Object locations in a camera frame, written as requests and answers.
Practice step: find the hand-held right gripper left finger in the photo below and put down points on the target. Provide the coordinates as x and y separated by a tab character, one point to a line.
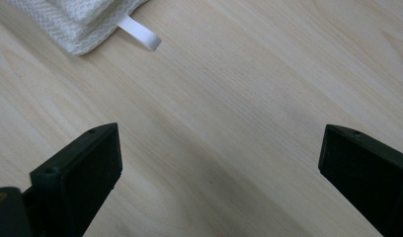
81	171

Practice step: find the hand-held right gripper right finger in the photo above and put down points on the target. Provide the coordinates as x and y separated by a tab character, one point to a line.
367	174

